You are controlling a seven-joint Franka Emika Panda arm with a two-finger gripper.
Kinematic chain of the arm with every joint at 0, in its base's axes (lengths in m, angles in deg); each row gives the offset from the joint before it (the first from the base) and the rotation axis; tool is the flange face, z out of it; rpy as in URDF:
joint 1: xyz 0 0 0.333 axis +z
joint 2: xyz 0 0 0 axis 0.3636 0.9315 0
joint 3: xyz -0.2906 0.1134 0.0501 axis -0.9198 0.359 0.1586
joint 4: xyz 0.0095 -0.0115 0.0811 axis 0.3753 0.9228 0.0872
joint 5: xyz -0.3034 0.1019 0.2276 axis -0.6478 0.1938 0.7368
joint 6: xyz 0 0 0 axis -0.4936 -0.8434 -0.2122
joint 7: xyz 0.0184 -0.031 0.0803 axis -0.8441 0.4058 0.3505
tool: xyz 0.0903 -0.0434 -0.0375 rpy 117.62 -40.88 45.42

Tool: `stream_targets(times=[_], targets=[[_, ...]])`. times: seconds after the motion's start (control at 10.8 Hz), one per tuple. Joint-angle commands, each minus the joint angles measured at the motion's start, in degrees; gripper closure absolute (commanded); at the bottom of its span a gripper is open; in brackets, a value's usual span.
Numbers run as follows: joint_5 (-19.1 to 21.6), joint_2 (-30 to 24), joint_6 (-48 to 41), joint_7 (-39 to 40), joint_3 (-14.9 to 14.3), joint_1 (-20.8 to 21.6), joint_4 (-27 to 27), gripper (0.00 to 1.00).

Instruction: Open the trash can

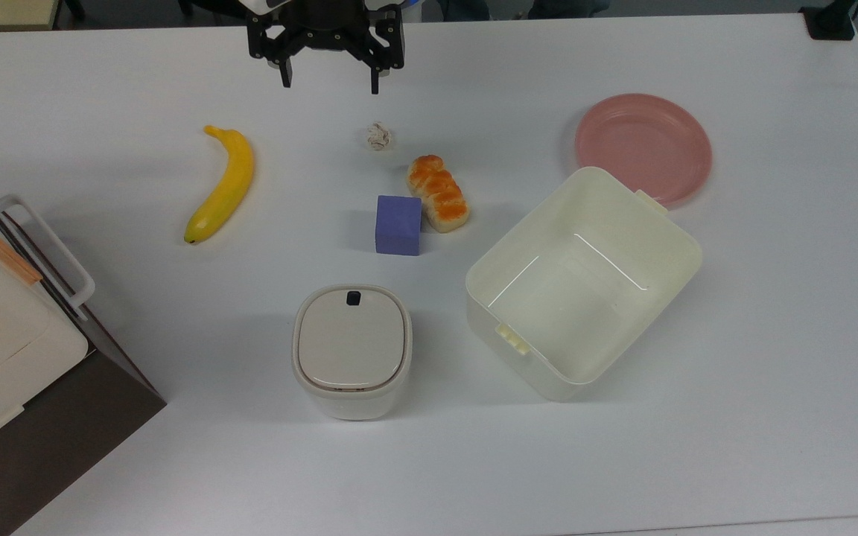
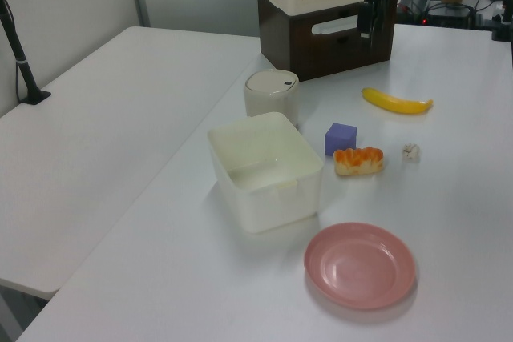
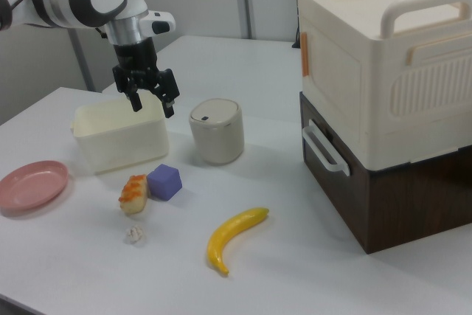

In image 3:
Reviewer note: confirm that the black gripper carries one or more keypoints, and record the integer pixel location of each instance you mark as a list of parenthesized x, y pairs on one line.
[(135, 61)]

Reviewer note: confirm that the small beige trash can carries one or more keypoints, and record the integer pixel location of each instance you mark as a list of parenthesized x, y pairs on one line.
[(217, 131)]

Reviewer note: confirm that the cream rectangular plastic tub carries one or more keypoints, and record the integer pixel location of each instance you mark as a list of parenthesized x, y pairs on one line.
[(121, 134)]

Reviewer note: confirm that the purple cube block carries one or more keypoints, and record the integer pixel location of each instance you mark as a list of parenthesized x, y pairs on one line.
[(165, 182)]

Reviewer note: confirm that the crumpled paper ball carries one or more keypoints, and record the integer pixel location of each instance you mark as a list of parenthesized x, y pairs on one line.
[(134, 234)]

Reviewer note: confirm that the pink plastic plate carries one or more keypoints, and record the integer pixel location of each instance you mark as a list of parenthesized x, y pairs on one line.
[(32, 186)]

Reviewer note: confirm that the yellow toy banana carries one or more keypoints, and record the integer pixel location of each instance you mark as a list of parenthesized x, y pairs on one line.
[(232, 235)]

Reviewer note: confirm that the cream plastic storage box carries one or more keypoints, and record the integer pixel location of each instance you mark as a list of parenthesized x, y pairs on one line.
[(383, 57)]

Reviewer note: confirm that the dark brown wooden drawer box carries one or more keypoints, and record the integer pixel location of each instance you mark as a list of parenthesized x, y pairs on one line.
[(383, 200)]

